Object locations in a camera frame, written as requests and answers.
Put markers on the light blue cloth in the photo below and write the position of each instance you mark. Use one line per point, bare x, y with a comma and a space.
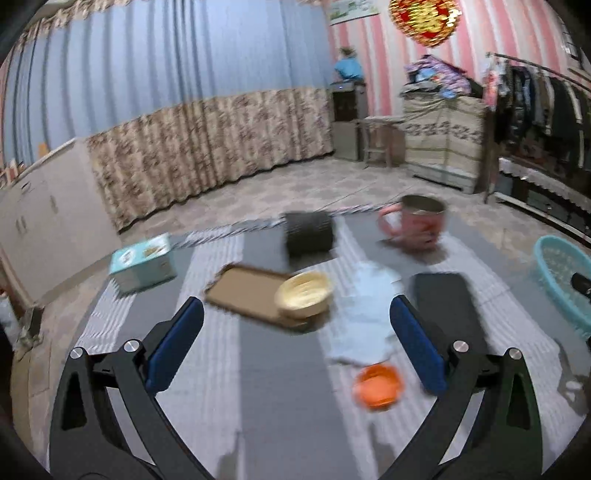
364, 314

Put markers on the yellow bowl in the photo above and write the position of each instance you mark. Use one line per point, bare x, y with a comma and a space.
302, 293

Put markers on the metal clothes rack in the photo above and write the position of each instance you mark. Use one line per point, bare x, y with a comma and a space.
531, 64

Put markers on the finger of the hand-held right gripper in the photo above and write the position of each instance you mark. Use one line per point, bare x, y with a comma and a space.
582, 282

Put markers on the white low cabinet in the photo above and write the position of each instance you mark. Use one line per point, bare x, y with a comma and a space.
55, 217

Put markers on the small metal stool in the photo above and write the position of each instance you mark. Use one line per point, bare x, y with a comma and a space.
381, 122

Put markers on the blue cloth bundle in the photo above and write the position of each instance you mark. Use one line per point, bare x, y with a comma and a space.
349, 70

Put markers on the grey water dispenser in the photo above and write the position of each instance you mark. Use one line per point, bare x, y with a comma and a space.
346, 129

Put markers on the black cylindrical speaker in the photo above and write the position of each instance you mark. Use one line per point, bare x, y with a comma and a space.
308, 235

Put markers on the blue and floral curtain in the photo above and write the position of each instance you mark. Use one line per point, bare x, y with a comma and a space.
161, 92

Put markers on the small potted plant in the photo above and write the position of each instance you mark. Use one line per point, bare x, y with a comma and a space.
347, 52

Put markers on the small orange dish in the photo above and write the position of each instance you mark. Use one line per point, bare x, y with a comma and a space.
377, 386

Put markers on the row of hanging clothes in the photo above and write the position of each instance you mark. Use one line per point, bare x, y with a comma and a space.
545, 110

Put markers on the pink hanging bag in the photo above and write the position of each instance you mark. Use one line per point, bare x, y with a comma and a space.
493, 83

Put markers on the red heart wall decoration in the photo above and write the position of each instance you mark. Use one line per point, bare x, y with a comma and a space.
425, 21

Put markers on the cloth-covered cabinet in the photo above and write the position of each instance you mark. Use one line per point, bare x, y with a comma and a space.
443, 138

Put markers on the grey striped cloth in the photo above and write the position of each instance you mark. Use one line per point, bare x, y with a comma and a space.
277, 392

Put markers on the pile of clothes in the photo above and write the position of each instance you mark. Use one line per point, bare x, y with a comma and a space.
438, 76

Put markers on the small wall picture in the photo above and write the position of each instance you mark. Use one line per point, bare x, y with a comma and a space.
353, 10

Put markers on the light blue plastic basket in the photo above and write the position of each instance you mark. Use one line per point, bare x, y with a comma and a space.
554, 272

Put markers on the brown wooden tray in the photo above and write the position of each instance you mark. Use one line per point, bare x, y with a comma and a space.
244, 290

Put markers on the black zip case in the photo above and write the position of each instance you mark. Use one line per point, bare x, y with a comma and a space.
452, 304

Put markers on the teal tissue box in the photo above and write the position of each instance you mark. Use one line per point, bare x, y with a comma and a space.
143, 267

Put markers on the pink mug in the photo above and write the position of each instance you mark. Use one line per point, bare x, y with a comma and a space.
418, 228

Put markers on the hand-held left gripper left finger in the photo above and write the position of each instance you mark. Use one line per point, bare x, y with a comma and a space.
178, 344

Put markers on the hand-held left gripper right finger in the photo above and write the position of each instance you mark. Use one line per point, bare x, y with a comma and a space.
418, 346

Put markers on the lace-covered low cabinet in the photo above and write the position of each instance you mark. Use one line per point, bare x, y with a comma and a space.
540, 177

